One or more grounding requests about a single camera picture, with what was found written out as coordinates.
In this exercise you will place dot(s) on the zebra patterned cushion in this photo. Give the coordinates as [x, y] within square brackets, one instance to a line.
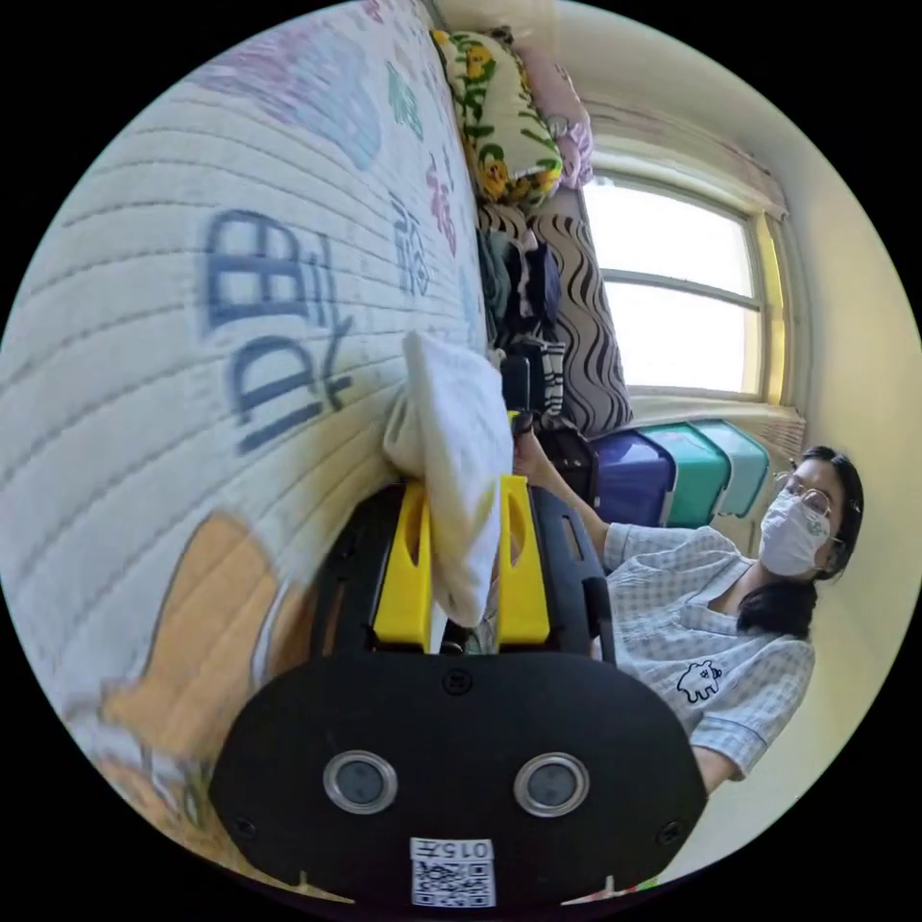
[592, 338]

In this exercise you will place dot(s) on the white t-shirt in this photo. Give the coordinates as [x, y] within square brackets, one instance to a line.
[457, 439]

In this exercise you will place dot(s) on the floral yellow green pillow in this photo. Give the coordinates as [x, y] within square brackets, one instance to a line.
[504, 122]

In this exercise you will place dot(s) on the pink pillow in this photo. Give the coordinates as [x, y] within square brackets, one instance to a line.
[563, 108]

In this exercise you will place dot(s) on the window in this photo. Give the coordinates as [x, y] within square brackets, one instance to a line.
[677, 288]

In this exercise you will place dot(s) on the person's body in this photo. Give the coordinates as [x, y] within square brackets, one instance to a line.
[684, 627]

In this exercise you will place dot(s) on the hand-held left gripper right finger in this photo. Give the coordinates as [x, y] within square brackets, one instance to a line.
[524, 583]

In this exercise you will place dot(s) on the person's right forearm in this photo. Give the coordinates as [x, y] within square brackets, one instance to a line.
[572, 504]

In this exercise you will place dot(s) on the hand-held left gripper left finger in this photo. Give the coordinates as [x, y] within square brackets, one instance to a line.
[405, 576]

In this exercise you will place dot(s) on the purple storage box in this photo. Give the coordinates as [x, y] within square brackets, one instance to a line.
[630, 479]

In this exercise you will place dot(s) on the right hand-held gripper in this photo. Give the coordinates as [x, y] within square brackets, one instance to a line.
[516, 378]

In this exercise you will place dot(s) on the black bag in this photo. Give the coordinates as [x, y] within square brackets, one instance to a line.
[570, 457]

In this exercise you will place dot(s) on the teal storage box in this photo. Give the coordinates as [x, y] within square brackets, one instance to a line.
[691, 468]

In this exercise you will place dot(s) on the person's left forearm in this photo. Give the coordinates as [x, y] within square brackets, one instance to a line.
[713, 772]

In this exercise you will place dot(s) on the bed with printed white quilt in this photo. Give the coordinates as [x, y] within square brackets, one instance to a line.
[144, 360]

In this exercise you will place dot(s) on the pile of clothes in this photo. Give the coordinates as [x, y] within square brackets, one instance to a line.
[519, 288]

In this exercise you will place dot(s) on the light blue storage box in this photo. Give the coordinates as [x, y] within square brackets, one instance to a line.
[745, 461]

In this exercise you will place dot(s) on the person's right hand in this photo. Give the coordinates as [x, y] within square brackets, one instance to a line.
[531, 461]

